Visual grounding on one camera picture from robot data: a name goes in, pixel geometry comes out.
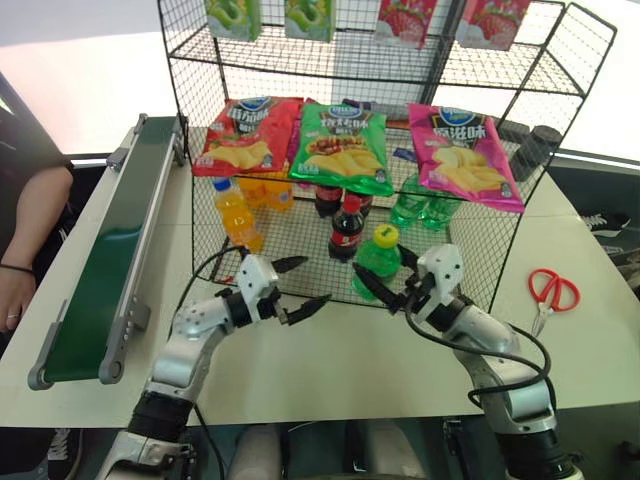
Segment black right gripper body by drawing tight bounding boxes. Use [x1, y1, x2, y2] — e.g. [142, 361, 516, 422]
[401, 271, 435, 313]

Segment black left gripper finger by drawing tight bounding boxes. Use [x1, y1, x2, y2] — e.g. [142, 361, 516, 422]
[285, 293, 333, 328]
[271, 255, 310, 275]

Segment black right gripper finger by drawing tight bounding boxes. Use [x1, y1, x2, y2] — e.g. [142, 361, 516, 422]
[397, 244, 422, 274]
[352, 262, 408, 316]

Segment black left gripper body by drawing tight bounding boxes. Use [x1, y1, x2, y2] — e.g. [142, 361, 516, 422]
[255, 272, 292, 327]

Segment green soda bottle yellow cap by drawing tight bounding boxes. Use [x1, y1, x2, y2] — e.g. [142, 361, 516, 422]
[350, 224, 404, 304]

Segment green conveyor belt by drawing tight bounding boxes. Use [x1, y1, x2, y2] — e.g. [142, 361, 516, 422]
[27, 113, 189, 392]

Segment person's bare hand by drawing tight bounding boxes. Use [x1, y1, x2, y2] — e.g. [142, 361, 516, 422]
[0, 269, 39, 332]

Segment cola bottle red cap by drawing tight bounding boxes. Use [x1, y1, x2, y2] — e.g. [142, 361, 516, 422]
[313, 182, 347, 220]
[327, 192, 370, 264]

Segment orange soda bottle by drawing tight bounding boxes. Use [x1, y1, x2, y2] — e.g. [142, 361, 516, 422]
[211, 176, 265, 254]
[238, 174, 269, 209]
[262, 171, 297, 214]

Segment pink chip bag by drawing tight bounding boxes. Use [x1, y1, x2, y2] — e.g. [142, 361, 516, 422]
[406, 102, 526, 215]

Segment green chip bag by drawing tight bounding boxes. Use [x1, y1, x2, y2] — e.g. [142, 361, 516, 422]
[288, 99, 395, 197]

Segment red chip bag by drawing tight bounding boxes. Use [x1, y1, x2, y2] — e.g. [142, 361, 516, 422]
[191, 95, 305, 179]

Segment grey rounded shape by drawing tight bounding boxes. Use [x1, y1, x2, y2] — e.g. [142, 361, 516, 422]
[230, 424, 282, 480]

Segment black cylindrical container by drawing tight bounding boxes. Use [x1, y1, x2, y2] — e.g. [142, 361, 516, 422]
[509, 125, 563, 184]

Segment black white sneaker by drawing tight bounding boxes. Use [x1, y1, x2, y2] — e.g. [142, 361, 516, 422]
[581, 211, 634, 235]
[46, 428, 84, 477]

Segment strawberry juice carton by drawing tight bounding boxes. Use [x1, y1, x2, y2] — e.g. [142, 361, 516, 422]
[374, 0, 439, 51]
[455, 0, 532, 53]

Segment green juice carton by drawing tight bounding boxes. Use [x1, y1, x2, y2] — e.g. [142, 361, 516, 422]
[283, 0, 336, 44]
[204, 0, 263, 43]

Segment person's black shirt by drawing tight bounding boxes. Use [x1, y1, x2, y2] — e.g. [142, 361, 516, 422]
[0, 73, 76, 261]

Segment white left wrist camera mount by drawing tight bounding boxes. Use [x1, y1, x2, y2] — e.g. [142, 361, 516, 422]
[235, 253, 281, 322]

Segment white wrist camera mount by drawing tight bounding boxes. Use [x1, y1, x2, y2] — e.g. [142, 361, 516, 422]
[415, 243, 464, 322]
[235, 253, 281, 322]

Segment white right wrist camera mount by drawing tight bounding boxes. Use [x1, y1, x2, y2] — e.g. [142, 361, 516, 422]
[415, 243, 464, 322]

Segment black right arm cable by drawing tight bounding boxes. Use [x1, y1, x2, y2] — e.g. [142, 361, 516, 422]
[403, 298, 557, 404]

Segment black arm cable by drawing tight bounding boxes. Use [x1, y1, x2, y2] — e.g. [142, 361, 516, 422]
[172, 243, 251, 331]
[403, 298, 557, 404]

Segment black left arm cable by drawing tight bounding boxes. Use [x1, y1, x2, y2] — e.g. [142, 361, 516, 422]
[172, 243, 251, 331]

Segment red handled scissors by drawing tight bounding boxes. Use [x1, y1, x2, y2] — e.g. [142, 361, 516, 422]
[527, 267, 582, 338]

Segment black wire rack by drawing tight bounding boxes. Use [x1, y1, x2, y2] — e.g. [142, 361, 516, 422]
[156, 0, 618, 312]

